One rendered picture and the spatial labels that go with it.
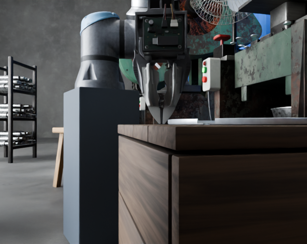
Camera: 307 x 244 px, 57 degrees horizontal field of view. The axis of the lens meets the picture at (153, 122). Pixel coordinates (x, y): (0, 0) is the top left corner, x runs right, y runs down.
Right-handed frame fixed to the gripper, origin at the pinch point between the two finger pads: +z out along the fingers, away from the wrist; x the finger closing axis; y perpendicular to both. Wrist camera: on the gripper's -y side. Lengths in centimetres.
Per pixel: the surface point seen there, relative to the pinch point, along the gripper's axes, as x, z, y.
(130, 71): -50, -72, -348
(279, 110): 42, -4, -59
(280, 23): 41, -34, -56
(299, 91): 35.5, -7.2, -30.8
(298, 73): 35.4, -12.0, -31.0
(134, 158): -3.6, 5.9, 7.4
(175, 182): 1.4, 5.6, 23.8
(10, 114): -137, -7, -199
